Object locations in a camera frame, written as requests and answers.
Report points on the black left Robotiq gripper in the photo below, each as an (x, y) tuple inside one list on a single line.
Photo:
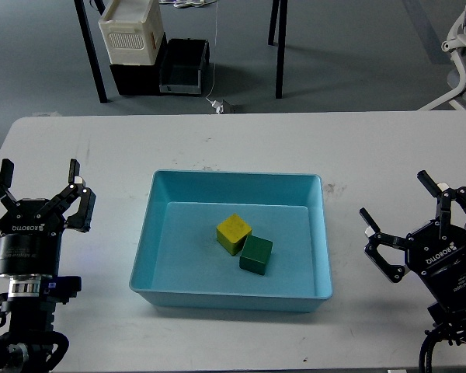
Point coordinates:
[(30, 230)]

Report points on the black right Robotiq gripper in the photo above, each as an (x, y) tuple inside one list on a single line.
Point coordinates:
[(436, 252)]

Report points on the green cube block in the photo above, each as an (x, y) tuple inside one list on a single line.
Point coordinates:
[(255, 255)]

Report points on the yellow cube block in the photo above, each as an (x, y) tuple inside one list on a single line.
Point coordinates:
[(232, 233)]

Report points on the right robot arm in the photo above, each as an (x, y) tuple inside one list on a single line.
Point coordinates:
[(447, 326)]

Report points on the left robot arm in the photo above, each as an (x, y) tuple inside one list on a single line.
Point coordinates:
[(27, 308)]

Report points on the black storage box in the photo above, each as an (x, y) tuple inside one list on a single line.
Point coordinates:
[(140, 80)]

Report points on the open black tray box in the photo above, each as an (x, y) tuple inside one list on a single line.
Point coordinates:
[(183, 66)]

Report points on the light blue plastic bin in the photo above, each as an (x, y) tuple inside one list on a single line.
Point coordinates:
[(179, 261)]

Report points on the white plastic crate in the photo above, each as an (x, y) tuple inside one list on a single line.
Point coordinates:
[(132, 31)]

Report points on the black table leg left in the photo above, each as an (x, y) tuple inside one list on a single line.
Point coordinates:
[(90, 50)]

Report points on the black table leg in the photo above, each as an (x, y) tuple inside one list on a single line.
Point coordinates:
[(90, 50), (273, 21), (281, 28)]

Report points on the white power adapter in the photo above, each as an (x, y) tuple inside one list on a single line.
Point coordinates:
[(222, 107)]

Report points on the black table leg rear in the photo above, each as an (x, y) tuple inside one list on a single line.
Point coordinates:
[(273, 21)]

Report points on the black table leg right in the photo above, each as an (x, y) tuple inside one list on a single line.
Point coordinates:
[(281, 28)]

